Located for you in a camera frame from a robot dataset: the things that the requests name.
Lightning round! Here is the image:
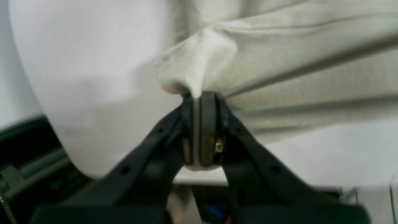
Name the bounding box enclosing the beige T-shirt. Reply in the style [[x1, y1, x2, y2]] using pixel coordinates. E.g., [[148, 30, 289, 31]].
[[155, 0, 397, 144]]

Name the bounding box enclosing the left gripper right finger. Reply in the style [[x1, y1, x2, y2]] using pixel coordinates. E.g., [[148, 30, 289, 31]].
[[199, 91, 370, 224]]

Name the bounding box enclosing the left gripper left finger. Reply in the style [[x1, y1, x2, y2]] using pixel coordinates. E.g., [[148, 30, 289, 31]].
[[31, 94, 194, 224]]

